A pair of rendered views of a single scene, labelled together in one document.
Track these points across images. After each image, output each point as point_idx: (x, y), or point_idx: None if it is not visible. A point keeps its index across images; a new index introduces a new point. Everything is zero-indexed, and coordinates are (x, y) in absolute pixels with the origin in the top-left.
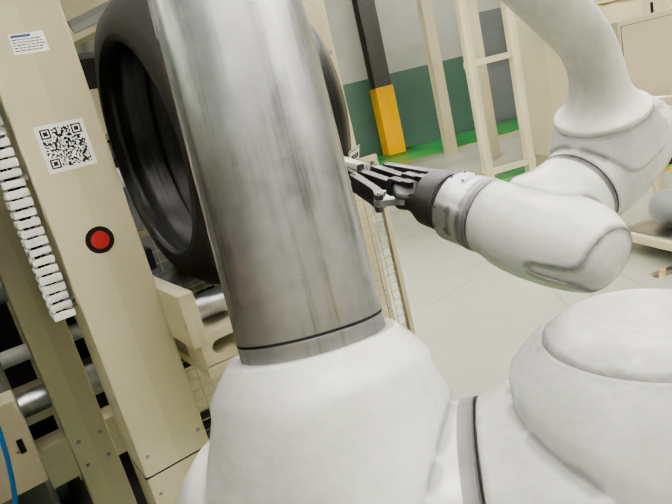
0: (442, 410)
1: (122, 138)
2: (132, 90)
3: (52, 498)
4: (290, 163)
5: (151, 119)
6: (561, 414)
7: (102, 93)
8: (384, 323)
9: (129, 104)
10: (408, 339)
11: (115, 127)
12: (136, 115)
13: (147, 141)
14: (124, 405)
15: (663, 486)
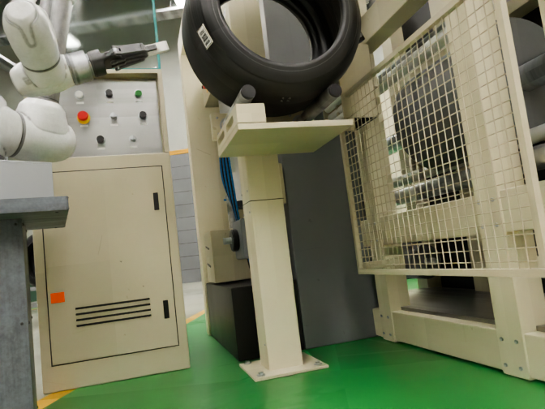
0: (15, 111)
1: (310, 35)
2: (322, 2)
3: (290, 221)
4: None
5: (334, 15)
6: None
7: (293, 14)
8: (29, 97)
9: (325, 10)
10: (23, 100)
11: (306, 29)
12: (329, 15)
13: (336, 30)
14: (238, 167)
15: None
